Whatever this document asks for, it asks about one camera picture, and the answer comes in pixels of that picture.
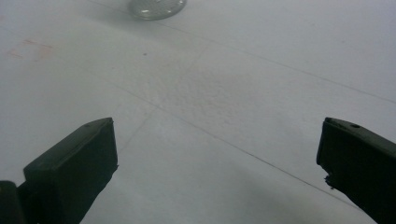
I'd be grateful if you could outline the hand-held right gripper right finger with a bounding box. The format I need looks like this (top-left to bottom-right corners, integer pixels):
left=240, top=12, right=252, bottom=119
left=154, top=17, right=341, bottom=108
left=316, top=117, right=396, bottom=224

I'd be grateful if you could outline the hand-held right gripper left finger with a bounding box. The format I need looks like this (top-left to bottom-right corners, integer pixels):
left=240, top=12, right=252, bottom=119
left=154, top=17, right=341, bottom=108
left=17, top=117, right=120, bottom=224

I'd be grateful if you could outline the clear glass vessel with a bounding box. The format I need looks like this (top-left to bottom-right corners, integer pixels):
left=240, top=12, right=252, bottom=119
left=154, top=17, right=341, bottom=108
left=128, top=0, right=189, bottom=21

